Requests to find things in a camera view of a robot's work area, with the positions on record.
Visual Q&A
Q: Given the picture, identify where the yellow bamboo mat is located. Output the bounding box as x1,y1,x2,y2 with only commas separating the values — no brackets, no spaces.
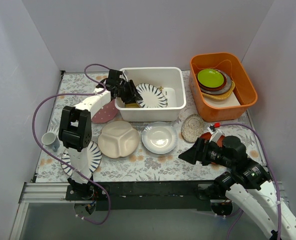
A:
124,84,166,109

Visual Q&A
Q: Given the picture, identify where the blue striped white plate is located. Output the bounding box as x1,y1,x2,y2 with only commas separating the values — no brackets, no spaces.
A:
135,82,168,109

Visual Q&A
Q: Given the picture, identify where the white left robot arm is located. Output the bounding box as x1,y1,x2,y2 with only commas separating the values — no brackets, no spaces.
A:
58,69,142,200

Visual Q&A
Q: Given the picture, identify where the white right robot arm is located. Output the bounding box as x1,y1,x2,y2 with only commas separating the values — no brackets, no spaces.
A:
179,136,296,240

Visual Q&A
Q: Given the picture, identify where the white plastic bin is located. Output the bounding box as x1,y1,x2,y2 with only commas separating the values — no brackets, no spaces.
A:
115,67,187,122

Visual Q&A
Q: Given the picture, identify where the white board in bin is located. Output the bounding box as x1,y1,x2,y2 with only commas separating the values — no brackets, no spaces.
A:
204,93,240,108

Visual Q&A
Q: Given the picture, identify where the orange plastic bin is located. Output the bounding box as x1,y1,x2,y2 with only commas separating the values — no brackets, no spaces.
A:
189,52,258,122

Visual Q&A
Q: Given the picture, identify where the red brown plate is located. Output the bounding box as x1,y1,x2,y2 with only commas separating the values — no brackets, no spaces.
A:
199,132,225,166

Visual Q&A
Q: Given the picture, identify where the pink polka dot plate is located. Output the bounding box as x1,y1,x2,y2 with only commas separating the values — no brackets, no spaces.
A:
91,100,119,124

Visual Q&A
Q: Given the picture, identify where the speckled beige plate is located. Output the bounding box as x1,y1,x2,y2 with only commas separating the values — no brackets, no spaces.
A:
181,114,205,143

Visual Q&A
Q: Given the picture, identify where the pale blue rimmed plate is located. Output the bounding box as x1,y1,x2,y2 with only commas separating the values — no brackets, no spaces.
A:
141,121,178,155

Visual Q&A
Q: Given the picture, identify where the cream divided plate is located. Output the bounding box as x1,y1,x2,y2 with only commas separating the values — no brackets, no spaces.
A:
98,121,140,159

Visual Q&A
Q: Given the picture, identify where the floral table mat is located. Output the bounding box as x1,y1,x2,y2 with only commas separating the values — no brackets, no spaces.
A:
35,70,266,183

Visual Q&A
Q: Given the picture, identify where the woven yellow basket tray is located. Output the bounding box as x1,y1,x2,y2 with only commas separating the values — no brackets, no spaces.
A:
202,81,236,101

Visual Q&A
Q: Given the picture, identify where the brown plate under green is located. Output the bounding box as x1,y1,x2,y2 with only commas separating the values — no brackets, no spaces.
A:
199,71,228,92

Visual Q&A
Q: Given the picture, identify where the grey round plate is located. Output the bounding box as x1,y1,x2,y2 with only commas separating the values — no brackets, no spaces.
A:
200,71,232,95

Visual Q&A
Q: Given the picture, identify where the white small cup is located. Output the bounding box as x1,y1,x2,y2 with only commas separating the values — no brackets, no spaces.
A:
41,132,60,152

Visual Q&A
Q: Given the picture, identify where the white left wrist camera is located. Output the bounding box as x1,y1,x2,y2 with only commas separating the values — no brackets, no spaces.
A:
122,70,128,81

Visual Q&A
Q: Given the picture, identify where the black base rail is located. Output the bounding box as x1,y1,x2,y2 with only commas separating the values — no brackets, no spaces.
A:
65,180,225,211

